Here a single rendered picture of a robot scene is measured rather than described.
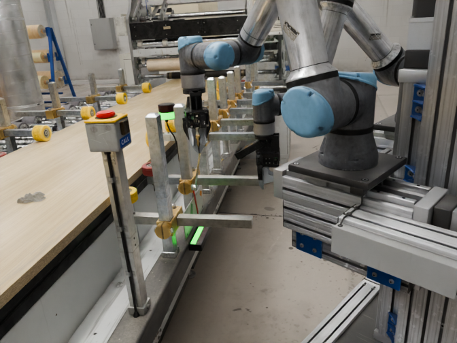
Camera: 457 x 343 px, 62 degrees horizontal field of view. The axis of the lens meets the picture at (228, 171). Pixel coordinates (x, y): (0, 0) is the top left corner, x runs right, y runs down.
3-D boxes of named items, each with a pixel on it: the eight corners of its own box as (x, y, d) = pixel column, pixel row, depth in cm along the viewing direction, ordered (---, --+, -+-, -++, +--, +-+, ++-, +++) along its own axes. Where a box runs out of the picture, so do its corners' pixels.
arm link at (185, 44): (188, 36, 108) (171, 37, 114) (191, 75, 112) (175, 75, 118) (209, 35, 113) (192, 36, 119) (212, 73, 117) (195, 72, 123)
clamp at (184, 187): (200, 180, 152) (199, 169, 150) (192, 194, 140) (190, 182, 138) (187, 180, 153) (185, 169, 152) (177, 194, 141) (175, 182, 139)
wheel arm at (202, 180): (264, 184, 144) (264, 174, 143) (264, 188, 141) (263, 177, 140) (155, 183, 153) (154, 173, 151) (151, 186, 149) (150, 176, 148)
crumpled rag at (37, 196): (48, 192, 129) (46, 186, 128) (45, 200, 123) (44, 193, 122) (19, 197, 127) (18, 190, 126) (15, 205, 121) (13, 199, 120)
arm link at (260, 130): (251, 124, 131) (254, 119, 139) (252, 137, 133) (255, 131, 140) (274, 124, 130) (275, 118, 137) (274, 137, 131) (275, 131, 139)
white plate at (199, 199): (204, 207, 157) (202, 184, 154) (186, 240, 134) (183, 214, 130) (202, 207, 158) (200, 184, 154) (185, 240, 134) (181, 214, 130)
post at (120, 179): (151, 303, 104) (125, 144, 88) (144, 316, 99) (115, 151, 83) (135, 303, 105) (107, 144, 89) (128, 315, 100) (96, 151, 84)
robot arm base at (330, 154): (387, 158, 101) (391, 121, 98) (360, 175, 91) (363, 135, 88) (336, 148, 111) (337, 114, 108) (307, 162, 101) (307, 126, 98)
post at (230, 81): (237, 148, 243) (233, 70, 226) (237, 150, 240) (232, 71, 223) (232, 148, 244) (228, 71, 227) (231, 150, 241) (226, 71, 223)
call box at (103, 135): (132, 145, 89) (128, 112, 86) (120, 155, 82) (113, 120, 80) (105, 145, 90) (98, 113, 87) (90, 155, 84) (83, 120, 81)
